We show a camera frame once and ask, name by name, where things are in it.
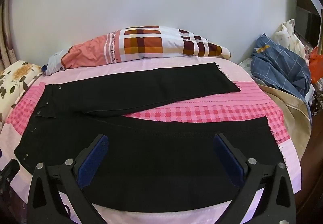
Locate blue checked quilt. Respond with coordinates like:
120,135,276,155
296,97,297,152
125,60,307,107
251,33,312,111

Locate plaid orange white quilt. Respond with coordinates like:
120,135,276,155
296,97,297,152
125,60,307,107
45,26,231,76

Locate cream floral pillow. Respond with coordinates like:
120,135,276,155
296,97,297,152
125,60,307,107
0,60,43,126

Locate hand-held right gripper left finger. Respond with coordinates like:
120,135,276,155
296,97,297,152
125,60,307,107
26,134,109,224

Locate black pants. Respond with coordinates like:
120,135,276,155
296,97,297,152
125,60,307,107
14,62,288,213

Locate pink checked bed sheet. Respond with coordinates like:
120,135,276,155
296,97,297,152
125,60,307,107
0,59,302,224

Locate white floral cloth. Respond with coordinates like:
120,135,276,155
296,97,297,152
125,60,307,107
274,19,311,59

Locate dark flat screen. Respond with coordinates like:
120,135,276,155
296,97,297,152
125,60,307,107
294,0,322,49

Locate orange plastic bag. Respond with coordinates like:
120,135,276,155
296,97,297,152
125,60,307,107
309,47,323,83

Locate tan blanket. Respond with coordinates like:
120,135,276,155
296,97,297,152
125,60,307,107
257,84,313,164

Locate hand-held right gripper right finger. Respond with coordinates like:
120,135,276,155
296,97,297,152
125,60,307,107
213,133,296,224

